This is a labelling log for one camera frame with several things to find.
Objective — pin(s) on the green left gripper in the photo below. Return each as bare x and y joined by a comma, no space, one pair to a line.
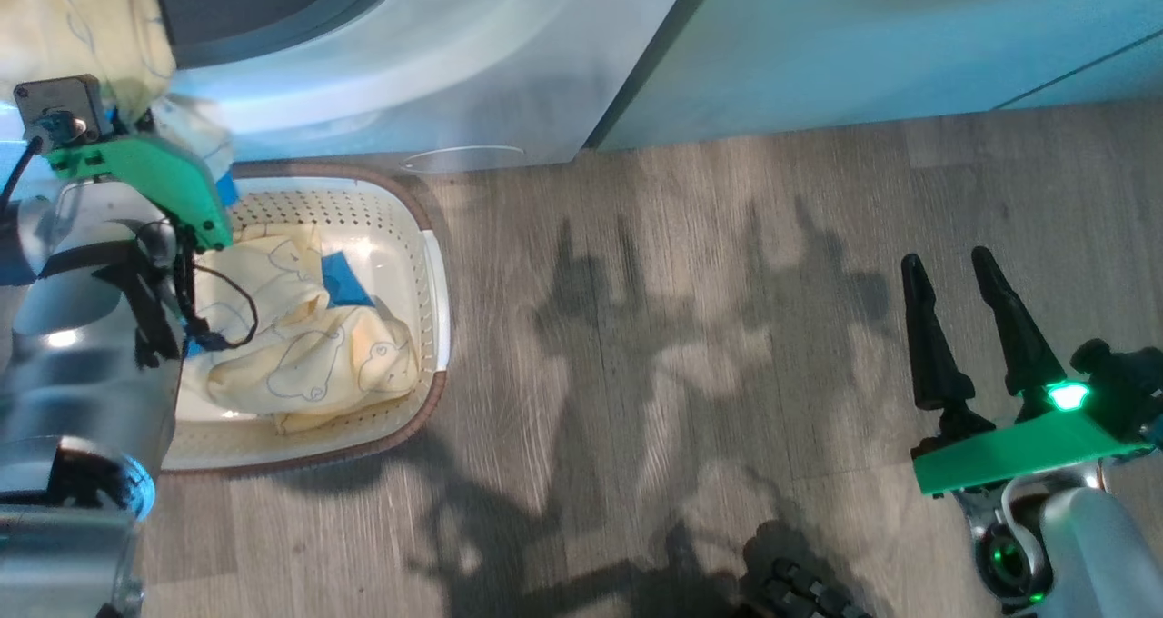
154,168

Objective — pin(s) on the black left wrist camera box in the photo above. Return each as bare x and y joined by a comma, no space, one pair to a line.
59,100

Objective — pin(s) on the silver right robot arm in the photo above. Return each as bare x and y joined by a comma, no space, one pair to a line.
1090,545

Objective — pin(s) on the round white filter cover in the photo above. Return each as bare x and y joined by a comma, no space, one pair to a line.
463,156

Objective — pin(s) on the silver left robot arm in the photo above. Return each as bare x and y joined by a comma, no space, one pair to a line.
82,391

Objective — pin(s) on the white front-load washing machine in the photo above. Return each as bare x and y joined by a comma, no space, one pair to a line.
454,64

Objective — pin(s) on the plain mint green cabinet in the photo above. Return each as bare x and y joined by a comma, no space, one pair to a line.
890,45

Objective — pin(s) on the cream perforated laundry basket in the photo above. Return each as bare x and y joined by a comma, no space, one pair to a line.
400,236

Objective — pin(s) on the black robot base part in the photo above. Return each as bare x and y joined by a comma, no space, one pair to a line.
800,595

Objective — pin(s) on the yellow bear print garment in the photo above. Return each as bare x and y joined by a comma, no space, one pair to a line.
82,27
309,354

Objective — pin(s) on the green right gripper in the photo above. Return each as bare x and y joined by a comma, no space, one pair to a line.
1018,454

